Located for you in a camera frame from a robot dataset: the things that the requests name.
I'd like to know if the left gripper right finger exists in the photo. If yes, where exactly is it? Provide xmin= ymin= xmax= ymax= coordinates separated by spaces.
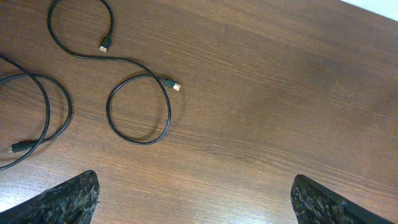
xmin=290 ymin=174 xmax=390 ymax=224

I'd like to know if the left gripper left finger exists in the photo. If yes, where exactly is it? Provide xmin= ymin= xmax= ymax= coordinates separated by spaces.
xmin=1 ymin=170 xmax=100 ymax=224

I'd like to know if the thin black usb cable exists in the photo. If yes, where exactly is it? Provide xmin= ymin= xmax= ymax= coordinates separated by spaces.
xmin=0 ymin=54 xmax=73 ymax=171

